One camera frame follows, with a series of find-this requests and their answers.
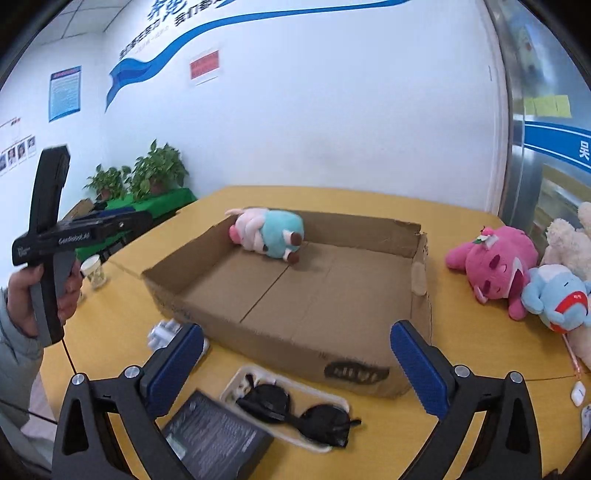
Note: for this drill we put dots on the yellow sticky notes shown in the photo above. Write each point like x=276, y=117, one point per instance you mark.
x=555, y=106

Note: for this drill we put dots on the person's left hand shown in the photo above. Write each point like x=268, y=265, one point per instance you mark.
x=19, y=304

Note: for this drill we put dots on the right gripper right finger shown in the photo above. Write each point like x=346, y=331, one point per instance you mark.
x=507, y=446

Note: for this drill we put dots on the black product box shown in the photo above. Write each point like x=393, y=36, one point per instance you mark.
x=214, y=443

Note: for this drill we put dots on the grey jacket left forearm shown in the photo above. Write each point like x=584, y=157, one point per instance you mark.
x=21, y=359

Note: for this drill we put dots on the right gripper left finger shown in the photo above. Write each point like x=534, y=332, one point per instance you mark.
x=86, y=446

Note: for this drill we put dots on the blue notice poster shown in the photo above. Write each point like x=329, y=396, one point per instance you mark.
x=64, y=93

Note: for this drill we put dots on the pig plush toy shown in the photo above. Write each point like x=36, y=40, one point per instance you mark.
x=274, y=233

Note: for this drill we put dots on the small potted green plant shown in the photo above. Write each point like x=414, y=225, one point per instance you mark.
x=108, y=184

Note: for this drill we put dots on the white earbuds case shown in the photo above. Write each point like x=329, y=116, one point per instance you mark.
x=578, y=393

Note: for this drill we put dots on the blue elephant plush toy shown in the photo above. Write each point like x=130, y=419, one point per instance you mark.
x=558, y=297

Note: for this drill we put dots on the pink bear plush toy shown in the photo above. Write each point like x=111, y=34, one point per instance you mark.
x=497, y=265

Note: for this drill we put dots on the cream bunny plush toy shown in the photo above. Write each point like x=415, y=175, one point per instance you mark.
x=571, y=247

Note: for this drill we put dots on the red wall sign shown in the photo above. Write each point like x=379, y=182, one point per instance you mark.
x=205, y=67

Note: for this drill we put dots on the large potted green plant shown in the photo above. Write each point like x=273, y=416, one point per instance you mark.
x=158, y=171

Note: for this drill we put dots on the brown cardboard box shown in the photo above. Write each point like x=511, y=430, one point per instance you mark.
x=326, y=318

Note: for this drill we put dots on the green cloth covered table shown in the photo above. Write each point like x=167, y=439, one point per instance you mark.
x=161, y=207

